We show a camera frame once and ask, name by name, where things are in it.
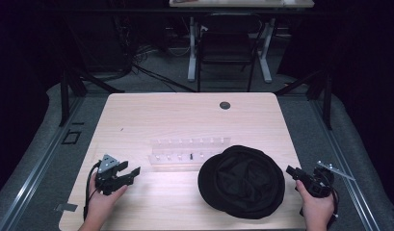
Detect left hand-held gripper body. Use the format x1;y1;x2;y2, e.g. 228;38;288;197
94;154;135;196

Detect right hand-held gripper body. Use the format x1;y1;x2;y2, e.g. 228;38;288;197
301;160;356;199

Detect black hat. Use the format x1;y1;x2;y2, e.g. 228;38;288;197
197;144;286;220

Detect person's right hand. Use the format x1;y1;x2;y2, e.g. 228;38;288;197
295;179;336;231

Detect person's left hand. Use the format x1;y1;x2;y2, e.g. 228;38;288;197
84;173;129;226

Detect grey tape strip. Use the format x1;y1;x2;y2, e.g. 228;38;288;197
54;202;79;213

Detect clear acrylic peg rack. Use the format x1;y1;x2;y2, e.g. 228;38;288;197
147;137;232;173

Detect black tape square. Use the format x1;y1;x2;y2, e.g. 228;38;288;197
61;129;82;145

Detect black chair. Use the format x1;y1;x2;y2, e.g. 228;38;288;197
196;12;266;93

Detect white-legged desk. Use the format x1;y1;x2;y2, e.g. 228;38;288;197
169;0;315;85

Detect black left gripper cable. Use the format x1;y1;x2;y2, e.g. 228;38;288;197
83;161;103;221

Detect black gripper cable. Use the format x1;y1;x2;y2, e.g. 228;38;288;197
83;161;103;221
326;188;341;229

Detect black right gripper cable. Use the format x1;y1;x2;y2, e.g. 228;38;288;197
326;188;341;229

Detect aluminium floor rail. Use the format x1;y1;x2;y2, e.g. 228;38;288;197
0;95;87;231
308;95;382;231

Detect black metal frame stand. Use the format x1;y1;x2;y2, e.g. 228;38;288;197
58;65;125;127
274;67;334;131

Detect black floor cables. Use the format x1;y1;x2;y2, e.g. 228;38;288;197
132;43;197;94

